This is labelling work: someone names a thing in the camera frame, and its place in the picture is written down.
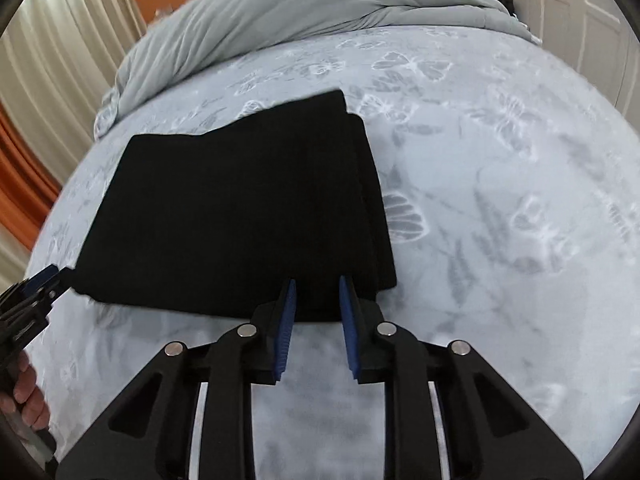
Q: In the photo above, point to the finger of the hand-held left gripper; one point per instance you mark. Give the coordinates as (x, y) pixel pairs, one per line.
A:
(45, 277)

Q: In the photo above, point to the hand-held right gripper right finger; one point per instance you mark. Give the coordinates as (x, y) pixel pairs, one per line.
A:
(349, 325)

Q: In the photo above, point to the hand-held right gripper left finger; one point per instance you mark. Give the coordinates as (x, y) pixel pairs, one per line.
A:
(285, 330)

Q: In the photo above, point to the black pants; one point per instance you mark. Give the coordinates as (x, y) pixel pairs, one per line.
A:
(225, 200)

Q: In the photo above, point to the person's left hand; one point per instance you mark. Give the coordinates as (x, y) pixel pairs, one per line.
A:
(30, 395)

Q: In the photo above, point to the cream curtain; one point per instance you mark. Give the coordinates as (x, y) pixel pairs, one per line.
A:
(12, 260)
(65, 30)

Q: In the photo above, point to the orange curtain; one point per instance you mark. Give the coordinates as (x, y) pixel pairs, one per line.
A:
(22, 170)

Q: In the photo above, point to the butterfly print blanket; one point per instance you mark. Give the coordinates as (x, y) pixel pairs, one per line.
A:
(500, 210)

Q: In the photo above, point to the grey duvet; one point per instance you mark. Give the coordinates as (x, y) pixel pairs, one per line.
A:
(300, 5)

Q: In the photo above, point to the white wardrobe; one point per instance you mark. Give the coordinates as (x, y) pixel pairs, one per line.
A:
(585, 20)

